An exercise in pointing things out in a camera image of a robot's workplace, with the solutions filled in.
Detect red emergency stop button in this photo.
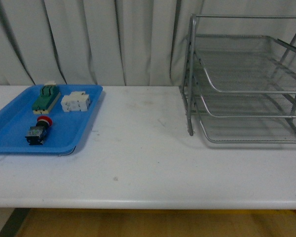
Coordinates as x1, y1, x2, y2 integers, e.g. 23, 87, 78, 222
25, 116, 53, 146

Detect green terminal block component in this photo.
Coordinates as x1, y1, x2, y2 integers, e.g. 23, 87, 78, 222
32, 81, 61, 115

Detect silver mesh three-tier rack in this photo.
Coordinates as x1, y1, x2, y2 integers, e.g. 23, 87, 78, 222
180, 14, 296, 144

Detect blue plastic tray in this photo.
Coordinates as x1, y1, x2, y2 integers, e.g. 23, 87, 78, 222
0, 85, 103, 155

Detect white pleated curtain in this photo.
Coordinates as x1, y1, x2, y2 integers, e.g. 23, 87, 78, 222
0, 0, 296, 86

